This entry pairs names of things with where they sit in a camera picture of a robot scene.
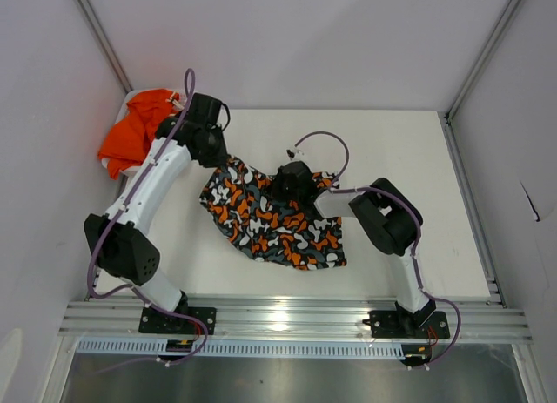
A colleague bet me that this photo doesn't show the camouflage orange black shorts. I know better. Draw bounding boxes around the camouflage orange black shorts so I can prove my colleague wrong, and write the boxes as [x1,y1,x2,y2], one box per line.
[199,157,347,271]

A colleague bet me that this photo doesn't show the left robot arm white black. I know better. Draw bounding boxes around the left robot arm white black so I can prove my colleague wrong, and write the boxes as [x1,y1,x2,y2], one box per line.
[84,93,229,333]

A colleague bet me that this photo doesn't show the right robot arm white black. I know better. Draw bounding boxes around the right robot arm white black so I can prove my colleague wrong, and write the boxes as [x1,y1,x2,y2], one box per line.
[271,161,436,337]

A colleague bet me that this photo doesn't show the white plastic basket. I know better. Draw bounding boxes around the white plastic basket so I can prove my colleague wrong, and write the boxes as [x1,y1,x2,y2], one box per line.
[100,87,192,180]

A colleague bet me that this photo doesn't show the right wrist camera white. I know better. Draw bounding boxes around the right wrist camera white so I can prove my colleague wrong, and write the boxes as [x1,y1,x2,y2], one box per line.
[286,146,305,162]

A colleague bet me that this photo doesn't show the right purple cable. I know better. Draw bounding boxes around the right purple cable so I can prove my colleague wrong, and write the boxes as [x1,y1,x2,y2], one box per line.
[294,131,462,369]

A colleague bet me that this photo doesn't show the purple cable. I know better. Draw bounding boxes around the purple cable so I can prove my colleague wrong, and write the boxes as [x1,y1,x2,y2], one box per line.
[85,67,209,369]
[294,131,462,369]

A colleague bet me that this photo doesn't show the aluminium mounting rail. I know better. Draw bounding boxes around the aluminium mounting rail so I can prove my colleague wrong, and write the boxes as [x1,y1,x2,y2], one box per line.
[58,295,533,344]

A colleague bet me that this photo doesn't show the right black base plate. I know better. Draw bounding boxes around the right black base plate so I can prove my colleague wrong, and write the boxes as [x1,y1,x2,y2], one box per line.
[362,310,451,339]

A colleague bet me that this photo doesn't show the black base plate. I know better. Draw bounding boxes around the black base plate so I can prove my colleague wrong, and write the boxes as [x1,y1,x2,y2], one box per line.
[362,310,451,339]
[138,306,217,335]

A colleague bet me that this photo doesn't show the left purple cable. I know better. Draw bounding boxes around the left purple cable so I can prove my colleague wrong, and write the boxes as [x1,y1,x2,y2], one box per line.
[85,67,209,369]

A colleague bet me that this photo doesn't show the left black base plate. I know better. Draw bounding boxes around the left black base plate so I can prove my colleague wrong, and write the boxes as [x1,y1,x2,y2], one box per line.
[138,306,217,335]

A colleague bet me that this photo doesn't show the slotted cable duct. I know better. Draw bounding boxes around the slotted cable duct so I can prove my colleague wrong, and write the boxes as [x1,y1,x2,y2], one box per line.
[76,337,427,360]

